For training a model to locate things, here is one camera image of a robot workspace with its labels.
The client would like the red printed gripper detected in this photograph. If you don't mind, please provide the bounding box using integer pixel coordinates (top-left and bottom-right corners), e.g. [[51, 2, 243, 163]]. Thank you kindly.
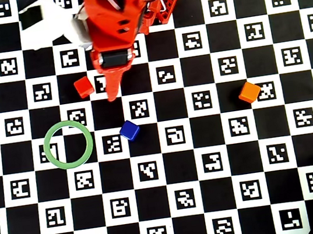
[[81, 0, 157, 105]]

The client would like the red cube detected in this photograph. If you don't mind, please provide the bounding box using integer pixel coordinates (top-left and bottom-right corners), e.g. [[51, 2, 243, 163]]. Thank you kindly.
[[72, 75, 96, 100]]

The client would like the blue cube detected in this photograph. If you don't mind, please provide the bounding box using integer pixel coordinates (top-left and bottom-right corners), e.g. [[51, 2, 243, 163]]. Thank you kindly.
[[117, 118, 142, 143]]

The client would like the orange cube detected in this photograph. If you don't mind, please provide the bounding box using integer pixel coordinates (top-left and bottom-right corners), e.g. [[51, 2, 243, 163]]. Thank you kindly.
[[236, 79, 263, 106]]

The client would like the red perforated robot base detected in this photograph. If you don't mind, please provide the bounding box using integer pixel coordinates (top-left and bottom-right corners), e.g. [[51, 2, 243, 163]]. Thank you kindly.
[[139, 0, 183, 29]]

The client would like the black white marker checkerboard mat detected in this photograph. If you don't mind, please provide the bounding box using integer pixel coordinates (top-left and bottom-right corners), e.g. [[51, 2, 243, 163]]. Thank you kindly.
[[0, 0, 313, 234]]

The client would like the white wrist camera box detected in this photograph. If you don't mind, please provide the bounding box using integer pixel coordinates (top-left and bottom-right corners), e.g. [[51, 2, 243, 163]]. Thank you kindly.
[[16, 0, 91, 59]]

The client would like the green flat ring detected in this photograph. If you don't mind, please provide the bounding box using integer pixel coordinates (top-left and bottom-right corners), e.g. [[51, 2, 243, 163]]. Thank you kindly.
[[40, 117, 97, 173]]

